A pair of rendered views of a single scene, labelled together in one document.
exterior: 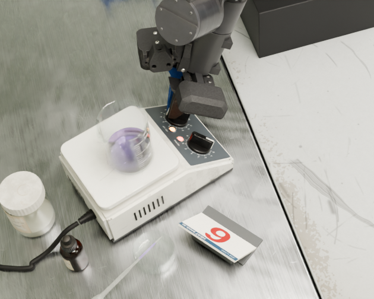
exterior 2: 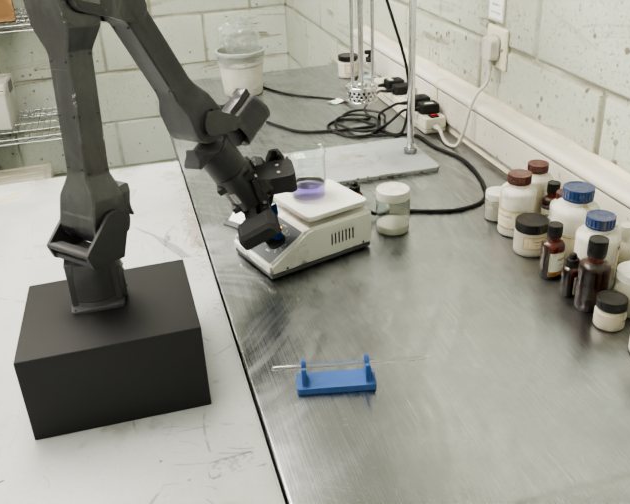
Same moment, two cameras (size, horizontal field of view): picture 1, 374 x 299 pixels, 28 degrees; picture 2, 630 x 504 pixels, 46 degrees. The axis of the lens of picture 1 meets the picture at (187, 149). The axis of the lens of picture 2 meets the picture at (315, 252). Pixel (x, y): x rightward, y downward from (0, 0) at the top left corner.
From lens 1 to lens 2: 1.71 m
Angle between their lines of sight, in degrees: 96
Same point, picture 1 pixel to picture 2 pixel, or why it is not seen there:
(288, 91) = not seen: hidden behind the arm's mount
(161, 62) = (273, 157)
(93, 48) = (369, 326)
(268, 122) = (198, 276)
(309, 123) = not seen: hidden behind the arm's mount
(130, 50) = (327, 324)
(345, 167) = (147, 254)
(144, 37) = (287, 168)
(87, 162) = (342, 193)
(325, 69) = not seen: hidden behind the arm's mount
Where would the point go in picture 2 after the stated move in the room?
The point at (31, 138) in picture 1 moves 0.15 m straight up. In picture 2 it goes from (413, 266) to (414, 180)
